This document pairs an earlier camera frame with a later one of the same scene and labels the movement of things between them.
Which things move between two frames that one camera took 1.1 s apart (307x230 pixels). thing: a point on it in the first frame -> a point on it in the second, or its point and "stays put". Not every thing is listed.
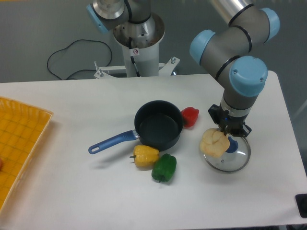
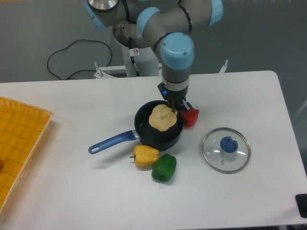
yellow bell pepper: (145, 156) stays put
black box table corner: (301, 201) stays put
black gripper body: (227, 123) -> (176, 96)
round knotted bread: (214, 143) -> (162, 117)
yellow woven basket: (22, 127) stays put
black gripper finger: (234, 132) -> (182, 109)
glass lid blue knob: (237, 155) stays put
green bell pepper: (164, 170) stays put
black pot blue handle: (158, 123) stays put
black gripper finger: (223, 128) -> (174, 106)
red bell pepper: (190, 115) stays put
